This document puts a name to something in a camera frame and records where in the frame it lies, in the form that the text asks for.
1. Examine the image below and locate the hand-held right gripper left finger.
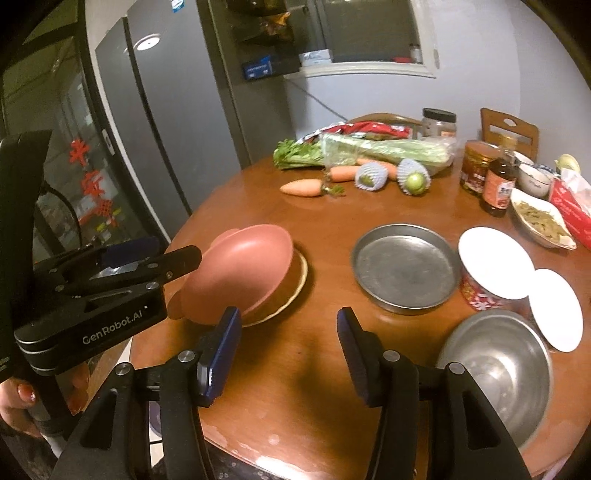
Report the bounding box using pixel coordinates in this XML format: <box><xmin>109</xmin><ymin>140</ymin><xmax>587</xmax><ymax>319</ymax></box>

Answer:
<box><xmin>48</xmin><ymin>305</ymin><xmax>243</xmax><ymax>480</ymax></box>

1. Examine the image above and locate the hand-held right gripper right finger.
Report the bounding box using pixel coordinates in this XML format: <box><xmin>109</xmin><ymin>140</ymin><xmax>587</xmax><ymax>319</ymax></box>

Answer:
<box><xmin>336</xmin><ymin>307</ymin><xmax>532</xmax><ymax>480</ymax></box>

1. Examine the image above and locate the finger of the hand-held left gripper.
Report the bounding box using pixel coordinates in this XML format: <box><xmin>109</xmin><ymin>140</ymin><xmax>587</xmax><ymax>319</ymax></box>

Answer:
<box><xmin>34</xmin><ymin>236</ymin><xmax>160</xmax><ymax>283</ymax></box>
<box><xmin>65</xmin><ymin>246</ymin><xmax>202</xmax><ymax>297</ymax></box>

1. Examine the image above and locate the pink plate with handles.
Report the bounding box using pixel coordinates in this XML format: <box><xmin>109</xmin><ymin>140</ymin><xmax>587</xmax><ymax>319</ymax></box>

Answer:
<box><xmin>166</xmin><ymin>224</ymin><xmax>295</xmax><ymax>326</ymax></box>

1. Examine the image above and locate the cream plate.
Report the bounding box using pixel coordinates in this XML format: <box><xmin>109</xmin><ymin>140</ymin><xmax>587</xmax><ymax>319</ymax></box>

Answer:
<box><xmin>240</xmin><ymin>247</ymin><xmax>309</xmax><ymax>328</ymax></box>

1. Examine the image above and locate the round metal plate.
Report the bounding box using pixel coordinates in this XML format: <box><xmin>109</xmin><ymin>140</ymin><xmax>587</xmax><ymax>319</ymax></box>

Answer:
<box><xmin>351</xmin><ymin>224</ymin><xmax>462</xmax><ymax>315</ymax></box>

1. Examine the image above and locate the white foam bowl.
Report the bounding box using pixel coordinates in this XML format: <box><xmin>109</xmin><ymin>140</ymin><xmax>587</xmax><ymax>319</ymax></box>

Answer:
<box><xmin>526</xmin><ymin>268</ymin><xmax>585</xmax><ymax>354</ymax></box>

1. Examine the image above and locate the person's left hand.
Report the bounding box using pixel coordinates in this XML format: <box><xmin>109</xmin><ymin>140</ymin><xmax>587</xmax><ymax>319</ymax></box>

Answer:
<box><xmin>0</xmin><ymin>364</ymin><xmax>91</xmax><ymax>439</ymax></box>

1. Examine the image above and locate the red paper decoration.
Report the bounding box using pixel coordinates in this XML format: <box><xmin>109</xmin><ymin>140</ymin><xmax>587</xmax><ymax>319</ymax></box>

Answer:
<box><xmin>67</xmin><ymin>138</ymin><xmax>118</xmax><ymax>227</ymax></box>

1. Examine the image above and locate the carrot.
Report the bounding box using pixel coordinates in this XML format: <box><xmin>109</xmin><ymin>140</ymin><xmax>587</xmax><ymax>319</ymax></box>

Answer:
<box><xmin>329</xmin><ymin>165</ymin><xmax>366</xmax><ymax>184</ymax></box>
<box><xmin>279</xmin><ymin>179</ymin><xmax>345</xmax><ymax>198</ymax></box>
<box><xmin>358</xmin><ymin>158</ymin><xmax>399</xmax><ymax>181</ymax></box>

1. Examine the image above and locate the grey refrigerator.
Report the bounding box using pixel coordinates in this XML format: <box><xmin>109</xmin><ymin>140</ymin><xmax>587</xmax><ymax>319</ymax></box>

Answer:
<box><xmin>95</xmin><ymin>0</ymin><xmax>296</xmax><ymax>241</ymax></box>

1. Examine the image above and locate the glass door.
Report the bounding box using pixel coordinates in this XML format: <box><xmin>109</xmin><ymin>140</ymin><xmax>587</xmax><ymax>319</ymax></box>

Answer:
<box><xmin>0</xmin><ymin>0</ymin><xmax>171</xmax><ymax>278</ymax></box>

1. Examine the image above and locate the red instant noodle cup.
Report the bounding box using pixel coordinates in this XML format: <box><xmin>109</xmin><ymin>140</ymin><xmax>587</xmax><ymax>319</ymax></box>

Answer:
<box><xmin>457</xmin><ymin>227</ymin><xmax>536</xmax><ymax>315</ymax></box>

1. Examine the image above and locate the green fruit in foam net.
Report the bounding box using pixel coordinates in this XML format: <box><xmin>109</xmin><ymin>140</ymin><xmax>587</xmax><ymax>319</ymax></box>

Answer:
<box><xmin>355</xmin><ymin>161</ymin><xmax>385</xmax><ymax>191</ymax></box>
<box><xmin>397</xmin><ymin>158</ymin><xmax>432</xmax><ymax>197</ymax></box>

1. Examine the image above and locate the blue box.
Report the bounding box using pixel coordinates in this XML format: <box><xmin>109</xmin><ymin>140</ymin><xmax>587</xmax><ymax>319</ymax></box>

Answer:
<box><xmin>241</xmin><ymin>55</ymin><xmax>273</xmax><ymax>81</ymax></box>

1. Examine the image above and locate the celery in plastic bag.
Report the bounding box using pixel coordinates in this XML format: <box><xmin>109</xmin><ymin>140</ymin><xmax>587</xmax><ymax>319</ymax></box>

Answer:
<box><xmin>272</xmin><ymin>133</ymin><xmax>458</xmax><ymax>171</ymax></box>

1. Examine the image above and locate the brown sauce bottle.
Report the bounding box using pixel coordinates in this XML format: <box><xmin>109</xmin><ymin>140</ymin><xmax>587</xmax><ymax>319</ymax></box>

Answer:
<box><xmin>480</xmin><ymin>136</ymin><xmax>518</xmax><ymax>217</ymax></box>

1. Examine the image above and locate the chili sauce jar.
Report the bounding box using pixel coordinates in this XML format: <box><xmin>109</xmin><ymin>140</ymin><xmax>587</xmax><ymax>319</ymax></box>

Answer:
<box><xmin>459</xmin><ymin>140</ymin><xmax>499</xmax><ymax>195</ymax></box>

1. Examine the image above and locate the red snack packet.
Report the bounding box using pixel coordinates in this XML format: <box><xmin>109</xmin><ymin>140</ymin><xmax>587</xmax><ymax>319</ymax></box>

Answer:
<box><xmin>300</xmin><ymin>121</ymin><xmax>414</xmax><ymax>144</ymax></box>

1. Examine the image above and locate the white dish of pickled vegetables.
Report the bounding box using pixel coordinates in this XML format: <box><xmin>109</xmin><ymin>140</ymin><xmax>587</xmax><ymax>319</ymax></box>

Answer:
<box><xmin>509</xmin><ymin>187</ymin><xmax>578</xmax><ymax>252</ymax></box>

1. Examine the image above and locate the wooden chair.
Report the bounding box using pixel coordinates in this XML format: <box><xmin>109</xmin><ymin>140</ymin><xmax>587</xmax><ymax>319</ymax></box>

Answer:
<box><xmin>348</xmin><ymin>113</ymin><xmax>423</xmax><ymax>127</ymax></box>
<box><xmin>480</xmin><ymin>107</ymin><xmax>540</xmax><ymax>158</ymax></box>

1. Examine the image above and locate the white box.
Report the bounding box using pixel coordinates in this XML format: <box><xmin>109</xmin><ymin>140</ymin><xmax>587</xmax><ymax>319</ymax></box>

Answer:
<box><xmin>298</xmin><ymin>48</ymin><xmax>332</xmax><ymax>65</ymax></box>

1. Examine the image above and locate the clear jar with black lid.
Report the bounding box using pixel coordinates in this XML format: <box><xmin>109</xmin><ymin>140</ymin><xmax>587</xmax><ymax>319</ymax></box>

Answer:
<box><xmin>421</xmin><ymin>108</ymin><xmax>458</xmax><ymax>139</ymax></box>

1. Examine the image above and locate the white ceramic bowl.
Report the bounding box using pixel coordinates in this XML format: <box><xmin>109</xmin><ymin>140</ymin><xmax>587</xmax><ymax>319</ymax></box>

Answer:
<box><xmin>517</xmin><ymin>162</ymin><xmax>555</xmax><ymax>193</ymax></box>

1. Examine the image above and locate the red tissue box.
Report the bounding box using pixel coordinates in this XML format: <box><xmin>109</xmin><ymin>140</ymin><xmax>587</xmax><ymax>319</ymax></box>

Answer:
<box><xmin>549</xmin><ymin>168</ymin><xmax>591</xmax><ymax>250</ymax></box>

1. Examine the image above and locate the window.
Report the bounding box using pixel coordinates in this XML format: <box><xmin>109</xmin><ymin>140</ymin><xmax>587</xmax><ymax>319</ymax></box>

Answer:
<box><xmin>284</xmin><ymin>0</ymin><xmax>437</xmax><ymax>79</ymax></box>

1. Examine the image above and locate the wall cable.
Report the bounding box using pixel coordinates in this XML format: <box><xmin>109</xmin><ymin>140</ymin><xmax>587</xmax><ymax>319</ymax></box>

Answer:
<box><xmin>295</xmin><ymin>85</ymin><xmax>352</xmax><ymax>121</ymax></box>

